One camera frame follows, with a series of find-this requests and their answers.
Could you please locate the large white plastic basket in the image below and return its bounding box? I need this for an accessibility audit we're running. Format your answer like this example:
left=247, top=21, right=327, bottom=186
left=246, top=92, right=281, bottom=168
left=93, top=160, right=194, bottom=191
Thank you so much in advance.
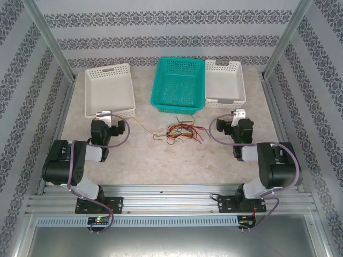
left=84, top=63, right=137, bottom=120

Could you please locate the dark red wire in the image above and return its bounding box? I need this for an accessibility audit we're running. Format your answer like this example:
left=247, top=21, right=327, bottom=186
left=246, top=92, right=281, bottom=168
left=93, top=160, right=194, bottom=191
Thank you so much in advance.
left=174, top=115, right=198, bottom=129

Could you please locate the grey metal panel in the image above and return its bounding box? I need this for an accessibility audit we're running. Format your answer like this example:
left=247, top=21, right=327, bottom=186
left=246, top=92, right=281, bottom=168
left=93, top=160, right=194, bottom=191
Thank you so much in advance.
left=16, top=213, right=332, bottom=257

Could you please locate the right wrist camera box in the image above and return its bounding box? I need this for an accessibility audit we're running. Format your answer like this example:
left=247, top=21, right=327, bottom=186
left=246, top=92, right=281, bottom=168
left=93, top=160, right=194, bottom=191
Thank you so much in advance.
left=230, top=108, right=247, bottom=128

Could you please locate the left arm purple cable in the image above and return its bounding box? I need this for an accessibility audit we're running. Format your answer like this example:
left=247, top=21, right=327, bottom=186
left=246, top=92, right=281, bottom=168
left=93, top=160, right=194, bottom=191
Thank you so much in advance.
left=66, top=114, right=132, bottom=233

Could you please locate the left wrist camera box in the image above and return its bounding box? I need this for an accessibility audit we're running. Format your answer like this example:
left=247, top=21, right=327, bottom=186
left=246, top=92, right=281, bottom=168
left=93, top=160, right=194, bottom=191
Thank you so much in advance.
left=95, top=109, right=113, bottom=126

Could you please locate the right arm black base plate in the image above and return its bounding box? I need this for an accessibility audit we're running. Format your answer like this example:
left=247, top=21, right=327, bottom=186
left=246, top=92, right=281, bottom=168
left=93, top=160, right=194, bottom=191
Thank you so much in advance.
left=217, top=194, right=267, bottom=214

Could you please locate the aluminium frame post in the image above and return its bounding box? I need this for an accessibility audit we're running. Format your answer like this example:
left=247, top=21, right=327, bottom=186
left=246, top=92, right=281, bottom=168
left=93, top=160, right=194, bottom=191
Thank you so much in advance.
left=262, top=0, right=315, bottom=80
left=23, top=0, right=77, bottom=82

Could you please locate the aluminium mounting rail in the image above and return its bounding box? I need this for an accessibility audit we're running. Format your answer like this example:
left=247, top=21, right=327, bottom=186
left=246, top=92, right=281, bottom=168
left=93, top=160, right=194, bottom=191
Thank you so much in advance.
left=26, top=184, right=318, bottom=215

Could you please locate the aluminium table side rail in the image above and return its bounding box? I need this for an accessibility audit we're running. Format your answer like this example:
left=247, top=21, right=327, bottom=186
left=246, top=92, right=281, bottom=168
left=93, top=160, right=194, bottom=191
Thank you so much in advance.
left=262, top=79, right=306, bottom=193
left=36, top=79, right=77, bottom=196

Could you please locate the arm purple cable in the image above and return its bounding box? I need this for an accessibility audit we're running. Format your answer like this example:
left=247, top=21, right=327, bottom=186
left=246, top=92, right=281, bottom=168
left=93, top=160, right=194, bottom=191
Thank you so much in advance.
left=66, top=114, right=132, bottom=233
left=208, top=114, right=300, bottom=230

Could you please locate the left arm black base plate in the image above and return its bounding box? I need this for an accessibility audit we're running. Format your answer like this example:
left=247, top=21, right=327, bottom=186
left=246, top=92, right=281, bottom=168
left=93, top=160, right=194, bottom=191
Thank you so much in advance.
left=74, top=196, right=124, bottom=215

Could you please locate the grey slotted cable duct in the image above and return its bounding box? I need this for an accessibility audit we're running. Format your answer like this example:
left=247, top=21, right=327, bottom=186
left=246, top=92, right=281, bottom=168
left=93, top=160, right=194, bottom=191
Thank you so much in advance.
left=36, top=216, right=240, bottom=228

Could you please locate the white basket with grey handle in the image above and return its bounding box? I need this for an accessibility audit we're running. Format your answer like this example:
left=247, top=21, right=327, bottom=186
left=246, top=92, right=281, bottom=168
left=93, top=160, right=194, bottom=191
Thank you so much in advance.
left=204, top=59, right=247, bottom=109

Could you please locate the teal plastic basket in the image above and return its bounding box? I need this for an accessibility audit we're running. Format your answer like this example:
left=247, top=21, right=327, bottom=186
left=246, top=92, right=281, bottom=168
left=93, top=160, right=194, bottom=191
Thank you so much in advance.
left=150, top=56, right=206, bottom=115

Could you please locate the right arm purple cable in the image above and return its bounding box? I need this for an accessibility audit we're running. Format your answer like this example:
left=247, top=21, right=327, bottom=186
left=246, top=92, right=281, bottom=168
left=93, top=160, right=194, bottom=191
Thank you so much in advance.
left=208, top=114, right=300, bottom=230

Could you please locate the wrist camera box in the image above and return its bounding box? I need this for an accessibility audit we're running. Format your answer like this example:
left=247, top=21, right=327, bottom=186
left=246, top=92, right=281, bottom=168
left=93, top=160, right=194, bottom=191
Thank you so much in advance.
left=230, top=108, right=247, bottom=128
left=95, top=109, right=113, bottom=126

